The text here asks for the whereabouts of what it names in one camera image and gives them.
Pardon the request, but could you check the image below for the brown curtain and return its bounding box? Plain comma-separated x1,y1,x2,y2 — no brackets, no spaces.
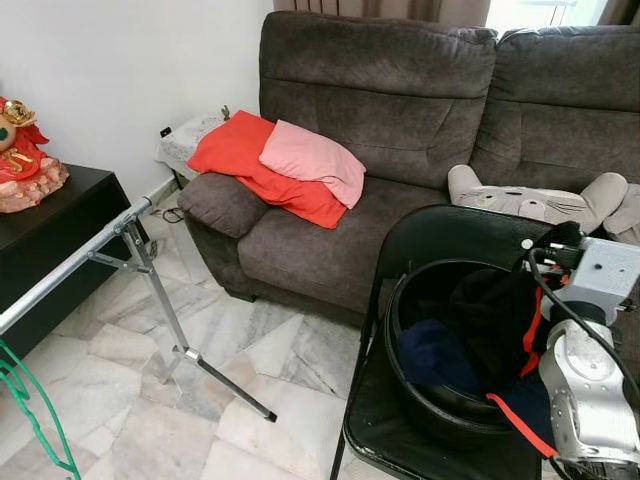
275,0,491,26

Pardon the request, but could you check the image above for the green plastic hanger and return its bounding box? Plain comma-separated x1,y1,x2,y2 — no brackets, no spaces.
0,340,81,480

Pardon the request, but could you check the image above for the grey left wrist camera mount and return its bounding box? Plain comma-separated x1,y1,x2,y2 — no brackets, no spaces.
565,238,640,323

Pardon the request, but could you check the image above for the pink pillow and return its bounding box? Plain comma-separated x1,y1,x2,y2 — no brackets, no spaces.
260,120,367,209

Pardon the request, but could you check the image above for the black round laundry basket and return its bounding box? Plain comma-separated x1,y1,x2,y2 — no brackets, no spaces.
383,260,561,446

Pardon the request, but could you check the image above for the grey plush cat cushion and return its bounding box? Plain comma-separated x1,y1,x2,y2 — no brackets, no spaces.
447,164,631,233

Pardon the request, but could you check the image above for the silver metal clothes rack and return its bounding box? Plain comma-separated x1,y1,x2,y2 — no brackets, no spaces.
0,195,278,423

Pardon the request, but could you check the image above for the black folding chair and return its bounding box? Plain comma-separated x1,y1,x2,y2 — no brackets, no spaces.
330,204,640,480

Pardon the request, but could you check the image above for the side table with lace cloth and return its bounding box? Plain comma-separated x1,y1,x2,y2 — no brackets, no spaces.
155,110,231,181

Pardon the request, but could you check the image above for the red pillow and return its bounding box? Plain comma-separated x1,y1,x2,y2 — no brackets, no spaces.
187,110,349,229

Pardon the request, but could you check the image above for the black garment with red stripe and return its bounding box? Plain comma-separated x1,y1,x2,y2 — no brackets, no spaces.
448,268,561,456

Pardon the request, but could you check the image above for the black television console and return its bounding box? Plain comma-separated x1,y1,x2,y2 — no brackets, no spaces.
0,165,146,356

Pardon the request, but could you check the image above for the dark grey fabric sofa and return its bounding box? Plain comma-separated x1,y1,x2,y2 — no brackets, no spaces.
178,10,640,331

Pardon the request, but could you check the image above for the red laughing Buddha statue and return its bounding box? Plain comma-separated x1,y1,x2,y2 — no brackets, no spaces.
0,96,69,214

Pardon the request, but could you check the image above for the navy blue garment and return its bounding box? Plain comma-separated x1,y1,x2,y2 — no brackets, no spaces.
398,320,481,391

